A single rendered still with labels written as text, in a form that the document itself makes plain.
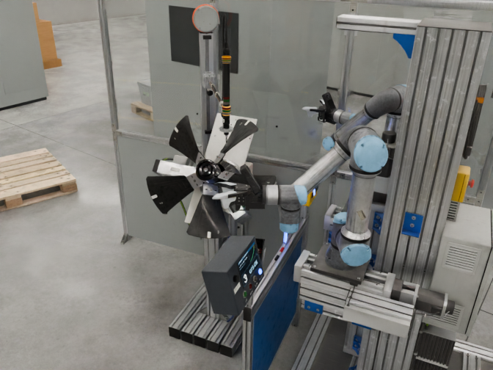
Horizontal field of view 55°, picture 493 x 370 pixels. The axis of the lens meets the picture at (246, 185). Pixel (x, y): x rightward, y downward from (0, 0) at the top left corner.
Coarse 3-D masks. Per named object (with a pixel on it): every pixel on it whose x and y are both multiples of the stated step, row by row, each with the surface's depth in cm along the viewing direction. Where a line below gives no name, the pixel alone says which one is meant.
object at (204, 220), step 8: (200, 200) 245; (208, 200) 246; (216, 200) 249; (200, 208) 244; (208, 208) 245; (216, 208) 248; (200, 216) 243; (208, 216) 244; (216, 216) 246; (192, 224) 241; (200, 224) 242; (208, 224) 243; (216, 224) 245; (224, 224) 246; (192, 232) 240; (200, 232) 241; (224, 232) 245
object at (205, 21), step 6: (198, 6) 277; (204, 6) 274; (210, 6) 275; (198, 12) 274; (204, 12) 275; (210, 12) 276; (216, 12) 277; (192, 18) 278; (198, 18) 276; (204, 18) 277; (210, 18) 277; (216, 18) 278; (198, 24) 277; (204, 24) 278; (210, 24) 279; (216, 24) 279; (204, 30) 280; (210, 30) 280
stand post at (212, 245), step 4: (208, 240) 286; (212, 240) 283; (216, 240) 281; (220, 240) 284; (208, 244) 287; (212, 244) 284; (216, 244) 283; (220, 244) 285; (208, 248) 288; (212, 248) 285; (216, 248) 284; (208, 252) 289; (212, 252) 287; (216, 252) 285; (208, 256) 291; (212, 256) 288; (208, 260) 292; (208, 300) 305; (208, 304) 307; (208, 308) 308; (208, 312) 310; (212, 312) 308; (212, 316) 310; (216, 316) 309
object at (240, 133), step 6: (240, 120) 260; (246, 120) 255; (234, 126) 262; (240, 126) 256; (246, 126) 252; (252, 126) 249; (234, 132) 257; (240, 132) 252; (246, 132) 248; (252, 132) 246; (228, 138) 260; (234, 138) 252; (240, 138) 248; (228, 144) 252; (234, 144) 248; (222, 150) 254; (228, 150) 248
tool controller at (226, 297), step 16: (240, 240) 184; (224, 256) 175; (240, 256) 173; (256, 256) 185; (208, 272) 168; (224, 272) 165; (240, 272) 172; (256, 272) 185; (208, 288) 171; (224, 288) 168; (240, 288) 172; (256, 288) 184; (224, 304) 171; (240, 304) 172
